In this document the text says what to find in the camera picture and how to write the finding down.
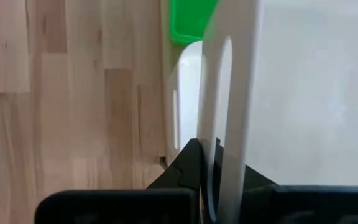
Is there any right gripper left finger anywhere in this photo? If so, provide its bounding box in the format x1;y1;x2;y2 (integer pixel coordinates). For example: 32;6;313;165
146;138;203;191

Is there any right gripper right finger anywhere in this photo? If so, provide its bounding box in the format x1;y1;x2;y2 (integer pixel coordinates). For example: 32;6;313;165
211;138;277;224

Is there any green plastic basket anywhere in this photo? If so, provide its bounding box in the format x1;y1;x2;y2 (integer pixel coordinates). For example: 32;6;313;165
169;0;221;47

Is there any white plastic basket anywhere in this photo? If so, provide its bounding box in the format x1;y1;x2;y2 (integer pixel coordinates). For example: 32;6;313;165
163;0;358;224

